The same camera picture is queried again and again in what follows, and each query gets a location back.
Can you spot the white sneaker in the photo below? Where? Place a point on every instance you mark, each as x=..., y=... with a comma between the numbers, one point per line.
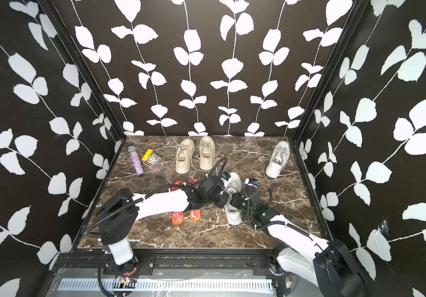
x=279, y=159
x=232, y=185

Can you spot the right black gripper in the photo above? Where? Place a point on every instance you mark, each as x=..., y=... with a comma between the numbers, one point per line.
x=236, y=201

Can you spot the beige lace sneaker one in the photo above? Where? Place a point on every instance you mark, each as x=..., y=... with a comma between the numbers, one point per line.
x=184, y=155
x=207, y=153

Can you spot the yellow small block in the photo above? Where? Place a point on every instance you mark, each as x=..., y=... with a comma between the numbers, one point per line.
x=147, y=154

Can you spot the purple card box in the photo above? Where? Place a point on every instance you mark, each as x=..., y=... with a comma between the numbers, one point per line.
x=152, y=160

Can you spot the white ventilation grille strip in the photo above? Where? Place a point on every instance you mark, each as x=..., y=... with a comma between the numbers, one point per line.
x=193, y=285

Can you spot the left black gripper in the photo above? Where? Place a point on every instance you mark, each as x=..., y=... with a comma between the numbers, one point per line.
x=224, y=196

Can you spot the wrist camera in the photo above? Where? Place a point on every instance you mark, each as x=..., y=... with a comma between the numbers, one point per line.
x=227, y=176
x=252, y=182

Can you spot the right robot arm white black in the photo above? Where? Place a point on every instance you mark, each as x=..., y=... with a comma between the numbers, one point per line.
x=326, y=264

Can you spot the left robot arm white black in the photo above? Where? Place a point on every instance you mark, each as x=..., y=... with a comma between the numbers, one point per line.
x=116, y=217

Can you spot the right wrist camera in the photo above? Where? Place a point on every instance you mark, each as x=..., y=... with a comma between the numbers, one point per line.
x=252, y=182

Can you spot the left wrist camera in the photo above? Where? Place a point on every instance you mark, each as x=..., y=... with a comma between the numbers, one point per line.
x=227, y=176

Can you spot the purple glitter bottle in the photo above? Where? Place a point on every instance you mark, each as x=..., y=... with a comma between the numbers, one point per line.
x=136, y=161

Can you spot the red orange insole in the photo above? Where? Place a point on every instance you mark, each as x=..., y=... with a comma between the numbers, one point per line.
x=177, y=217

